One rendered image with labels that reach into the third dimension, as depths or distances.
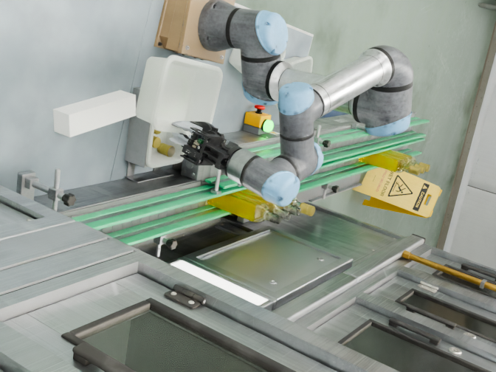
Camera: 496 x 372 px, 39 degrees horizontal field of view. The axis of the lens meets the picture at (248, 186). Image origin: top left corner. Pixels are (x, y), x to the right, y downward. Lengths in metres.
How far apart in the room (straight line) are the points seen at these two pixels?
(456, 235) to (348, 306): 6.23
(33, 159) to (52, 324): 0.92
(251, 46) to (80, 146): 0.55
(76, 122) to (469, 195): 6.64
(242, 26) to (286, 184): 0.68
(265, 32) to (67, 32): 0.53
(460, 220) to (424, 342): 6.26
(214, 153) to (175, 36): 0.59
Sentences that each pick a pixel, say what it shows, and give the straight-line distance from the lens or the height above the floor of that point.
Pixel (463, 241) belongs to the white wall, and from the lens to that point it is 8.28.
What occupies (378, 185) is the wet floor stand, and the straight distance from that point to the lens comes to 5.57.
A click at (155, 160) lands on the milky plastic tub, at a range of 2.12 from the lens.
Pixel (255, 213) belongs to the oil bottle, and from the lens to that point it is 2.18.
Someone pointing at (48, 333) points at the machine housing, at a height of 1.50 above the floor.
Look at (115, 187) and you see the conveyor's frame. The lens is 2.04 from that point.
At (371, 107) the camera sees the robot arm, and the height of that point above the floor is 1.42.
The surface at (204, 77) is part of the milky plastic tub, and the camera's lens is 1.77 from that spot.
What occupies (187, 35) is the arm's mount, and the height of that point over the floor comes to 0.85.
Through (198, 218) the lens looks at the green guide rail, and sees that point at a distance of 2.15.
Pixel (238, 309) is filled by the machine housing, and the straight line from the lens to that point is 1.07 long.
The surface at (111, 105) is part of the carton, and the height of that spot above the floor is 0.81.
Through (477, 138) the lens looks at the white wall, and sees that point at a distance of 8.03.
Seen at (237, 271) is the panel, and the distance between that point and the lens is 2.06.
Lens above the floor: 2.13
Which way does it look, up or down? 30 degrees down
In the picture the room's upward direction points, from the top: 110 degrees clockwise
